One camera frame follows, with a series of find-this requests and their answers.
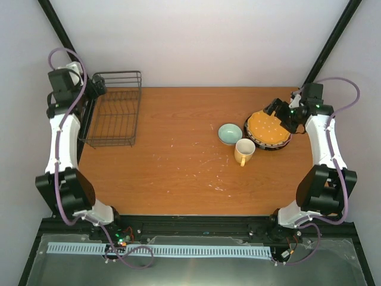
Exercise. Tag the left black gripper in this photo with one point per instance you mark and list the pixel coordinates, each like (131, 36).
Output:
(94, 93)

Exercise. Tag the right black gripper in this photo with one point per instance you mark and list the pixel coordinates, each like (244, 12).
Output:
(272, 106)

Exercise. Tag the orange dotted plate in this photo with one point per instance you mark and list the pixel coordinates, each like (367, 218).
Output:
(267, 129)

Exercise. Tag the dark wire dish rack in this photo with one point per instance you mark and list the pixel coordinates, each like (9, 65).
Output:
(112, 119)

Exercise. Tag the yellow ceramic mug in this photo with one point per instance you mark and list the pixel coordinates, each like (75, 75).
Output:
(244, 150)

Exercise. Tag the light green ceramic bowl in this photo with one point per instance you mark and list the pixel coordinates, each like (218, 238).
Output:
(229, 133)

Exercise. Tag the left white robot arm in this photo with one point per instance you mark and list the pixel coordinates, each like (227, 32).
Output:
(64, 188)

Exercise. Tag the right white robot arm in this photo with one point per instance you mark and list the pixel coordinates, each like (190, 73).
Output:
(324, 192)

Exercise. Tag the black white striped plate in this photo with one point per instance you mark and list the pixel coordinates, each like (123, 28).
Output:
(262, 146)

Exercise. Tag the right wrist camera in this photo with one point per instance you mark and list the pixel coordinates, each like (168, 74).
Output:
(295, 100)

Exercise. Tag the left black frame post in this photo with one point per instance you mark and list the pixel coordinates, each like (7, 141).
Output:
(56, 24)

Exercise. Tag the black frame post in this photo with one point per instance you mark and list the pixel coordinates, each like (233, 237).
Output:
(333, 39)
(56, 24)

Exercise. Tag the right black frame post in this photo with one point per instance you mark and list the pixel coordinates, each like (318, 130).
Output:
(333, 39)

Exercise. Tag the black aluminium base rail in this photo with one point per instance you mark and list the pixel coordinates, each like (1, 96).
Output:
(252, 229)

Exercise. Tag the light blue cable duct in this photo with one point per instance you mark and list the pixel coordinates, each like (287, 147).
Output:
(167, 251)

